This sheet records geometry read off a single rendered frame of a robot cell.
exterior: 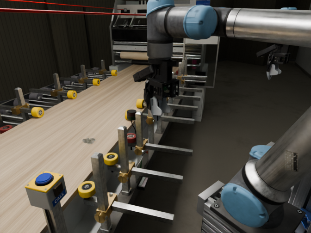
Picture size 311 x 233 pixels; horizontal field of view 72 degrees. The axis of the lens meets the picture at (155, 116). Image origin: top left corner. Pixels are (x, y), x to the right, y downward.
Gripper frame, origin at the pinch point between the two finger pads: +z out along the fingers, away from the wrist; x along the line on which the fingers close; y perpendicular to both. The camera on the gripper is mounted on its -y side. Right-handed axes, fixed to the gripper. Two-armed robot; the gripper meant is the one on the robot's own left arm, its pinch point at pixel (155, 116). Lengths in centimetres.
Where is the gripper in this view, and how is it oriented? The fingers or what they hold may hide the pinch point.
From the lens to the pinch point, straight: 73.9
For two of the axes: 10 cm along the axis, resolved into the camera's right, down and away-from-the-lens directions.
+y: 6.4, 3.2, -7.0
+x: 7.7, -2.7, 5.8
